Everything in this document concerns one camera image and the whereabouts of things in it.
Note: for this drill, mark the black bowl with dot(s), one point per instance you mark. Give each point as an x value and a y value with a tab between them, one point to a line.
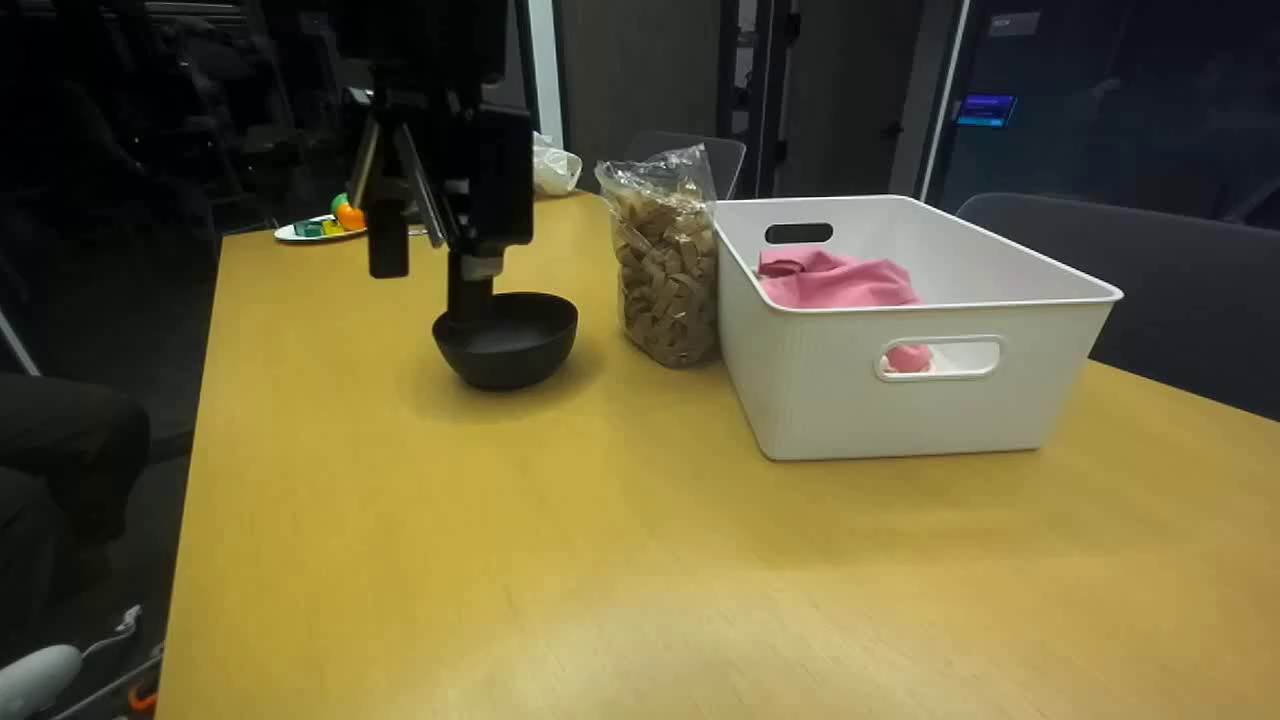
514	340

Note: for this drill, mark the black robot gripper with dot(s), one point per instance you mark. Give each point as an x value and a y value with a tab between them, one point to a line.
453	168

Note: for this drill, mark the orange toy fruit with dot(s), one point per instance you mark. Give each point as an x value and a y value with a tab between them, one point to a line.
349	216

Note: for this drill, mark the white plate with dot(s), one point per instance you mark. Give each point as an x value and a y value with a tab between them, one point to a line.
285	234

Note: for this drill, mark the green toy fruit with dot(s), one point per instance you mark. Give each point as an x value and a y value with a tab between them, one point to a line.
315	227

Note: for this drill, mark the white orange plastic bag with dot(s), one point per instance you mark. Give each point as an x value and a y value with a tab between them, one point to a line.
554	168

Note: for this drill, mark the clear bag of rubber bands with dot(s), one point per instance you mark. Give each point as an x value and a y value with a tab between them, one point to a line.
665	252

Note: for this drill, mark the pink towel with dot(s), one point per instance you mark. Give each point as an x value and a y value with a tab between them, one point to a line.
819	278

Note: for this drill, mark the white plastic basket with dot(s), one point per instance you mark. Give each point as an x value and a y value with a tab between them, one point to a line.
976	359

